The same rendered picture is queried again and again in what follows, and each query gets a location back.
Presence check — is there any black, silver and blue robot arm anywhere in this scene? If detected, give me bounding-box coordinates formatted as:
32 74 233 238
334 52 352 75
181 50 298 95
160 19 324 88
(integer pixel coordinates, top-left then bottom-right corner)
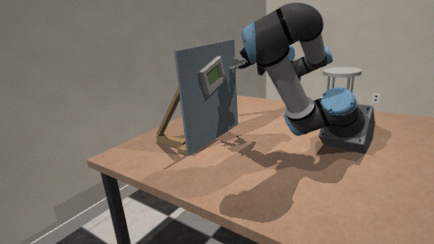
242 2 365 138

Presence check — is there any grey picture frame with green panel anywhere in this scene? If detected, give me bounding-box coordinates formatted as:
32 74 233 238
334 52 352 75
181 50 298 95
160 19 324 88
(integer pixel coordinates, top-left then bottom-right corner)
199 56 226 94

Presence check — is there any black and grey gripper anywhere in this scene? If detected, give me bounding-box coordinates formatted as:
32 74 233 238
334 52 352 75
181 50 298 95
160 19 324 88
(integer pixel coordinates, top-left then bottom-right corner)
230 48 254 69

